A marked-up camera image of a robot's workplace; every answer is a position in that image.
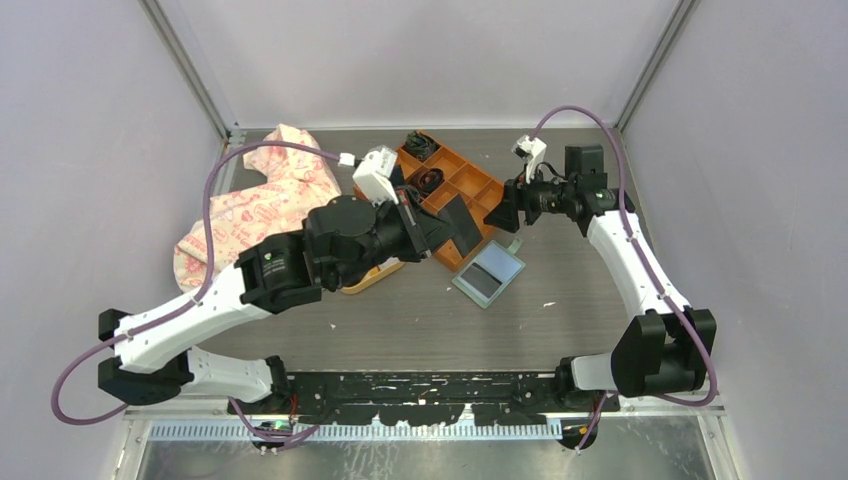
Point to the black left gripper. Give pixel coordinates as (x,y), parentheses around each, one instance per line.
(412,251)

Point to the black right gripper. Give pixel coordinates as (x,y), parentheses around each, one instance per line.
(506,214)

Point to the black credit card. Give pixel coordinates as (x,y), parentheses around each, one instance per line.
(467,236)

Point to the green card holder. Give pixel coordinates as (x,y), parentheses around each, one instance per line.
(484,278)

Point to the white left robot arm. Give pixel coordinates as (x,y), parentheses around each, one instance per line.
(156,356)

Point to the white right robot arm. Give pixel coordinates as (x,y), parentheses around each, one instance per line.
(665,347)

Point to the coiled black belt small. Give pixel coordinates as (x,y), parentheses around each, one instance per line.
(428,181)

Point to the orange compartment tray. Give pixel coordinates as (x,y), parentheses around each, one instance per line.
(480,191)

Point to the yellow oval dish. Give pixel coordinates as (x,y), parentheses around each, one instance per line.
(374,275)

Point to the pink patterned cloth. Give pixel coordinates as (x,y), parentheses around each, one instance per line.
(296,182)

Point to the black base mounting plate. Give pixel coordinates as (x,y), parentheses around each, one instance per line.
(494,398)

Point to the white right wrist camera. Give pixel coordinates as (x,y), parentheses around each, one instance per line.
(531,151)

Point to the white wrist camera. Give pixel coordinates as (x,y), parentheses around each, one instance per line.
(372,174)
(531,151)

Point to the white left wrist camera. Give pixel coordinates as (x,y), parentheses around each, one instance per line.
(372,174)

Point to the aluminium frame rail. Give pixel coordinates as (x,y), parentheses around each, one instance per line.
(208,418)

